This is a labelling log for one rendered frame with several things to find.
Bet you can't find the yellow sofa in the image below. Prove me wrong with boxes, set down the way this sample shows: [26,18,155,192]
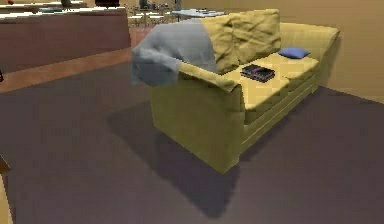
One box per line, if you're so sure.
[149,21,342,176]

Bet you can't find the grey blanket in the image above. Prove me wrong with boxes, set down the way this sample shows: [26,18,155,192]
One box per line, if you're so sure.
[130,18,218,88]

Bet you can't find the black flat box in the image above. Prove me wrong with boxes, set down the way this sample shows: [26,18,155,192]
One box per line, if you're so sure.
[240,64,276,84]

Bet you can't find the yellow crumpled cushion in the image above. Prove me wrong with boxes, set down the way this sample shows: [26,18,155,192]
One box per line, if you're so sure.
[199,8,282,76]

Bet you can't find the pale grey table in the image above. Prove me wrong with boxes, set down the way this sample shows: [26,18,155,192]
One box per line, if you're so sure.
[170,8,226,21]

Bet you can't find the blue small pillow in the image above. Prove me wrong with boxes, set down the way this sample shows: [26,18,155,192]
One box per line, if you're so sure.
[277,46,311,60]

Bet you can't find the brown long counter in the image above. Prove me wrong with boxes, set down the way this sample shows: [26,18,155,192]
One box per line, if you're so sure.
[0,6,132,74]

